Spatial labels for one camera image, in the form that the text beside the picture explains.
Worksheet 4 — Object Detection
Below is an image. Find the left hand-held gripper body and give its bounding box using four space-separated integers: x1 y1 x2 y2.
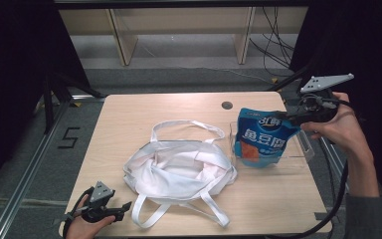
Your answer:
79 180 116 224

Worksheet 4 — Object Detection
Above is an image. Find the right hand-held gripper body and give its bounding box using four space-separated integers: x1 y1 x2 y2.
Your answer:
285 73 355 126

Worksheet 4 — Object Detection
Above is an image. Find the clear acrylic tray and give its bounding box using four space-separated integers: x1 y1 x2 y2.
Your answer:
228 120 315 169

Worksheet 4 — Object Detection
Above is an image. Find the blue snack packet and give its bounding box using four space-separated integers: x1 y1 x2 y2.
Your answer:
233 107 302 168

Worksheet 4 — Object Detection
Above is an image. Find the white patterned tote bag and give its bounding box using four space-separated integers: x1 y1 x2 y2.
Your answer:
122 119 239 230

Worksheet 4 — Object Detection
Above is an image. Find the person's left hand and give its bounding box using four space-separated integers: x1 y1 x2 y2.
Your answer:
64 194 116 239

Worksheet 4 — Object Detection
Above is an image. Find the person's right hand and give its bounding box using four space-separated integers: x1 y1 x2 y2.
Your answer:
299 92 368 159

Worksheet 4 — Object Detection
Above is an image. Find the black metal stand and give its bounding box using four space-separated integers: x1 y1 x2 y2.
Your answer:
266 61 326 101
42 70 106 134

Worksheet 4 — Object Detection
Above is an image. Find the wooden shelf unit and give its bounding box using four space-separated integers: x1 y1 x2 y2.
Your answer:
59 6 310 67

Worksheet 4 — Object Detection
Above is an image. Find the left hand-held gripper cable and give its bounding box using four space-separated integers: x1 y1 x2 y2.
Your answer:
61 186 95 239

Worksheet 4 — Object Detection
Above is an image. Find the hand-held gripper cable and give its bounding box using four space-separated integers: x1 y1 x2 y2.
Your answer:
264 98 362 239
61 186 95 239

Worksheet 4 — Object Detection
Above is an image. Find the thin white floor cable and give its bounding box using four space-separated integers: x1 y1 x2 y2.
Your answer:
178 65 275 85

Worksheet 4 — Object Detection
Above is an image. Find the bundle of black cables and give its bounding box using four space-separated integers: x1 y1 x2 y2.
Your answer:
248 6 296 78

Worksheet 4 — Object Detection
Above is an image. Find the right hand-held gripper cable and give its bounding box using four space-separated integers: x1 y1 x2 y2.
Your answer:
264 98 362 239

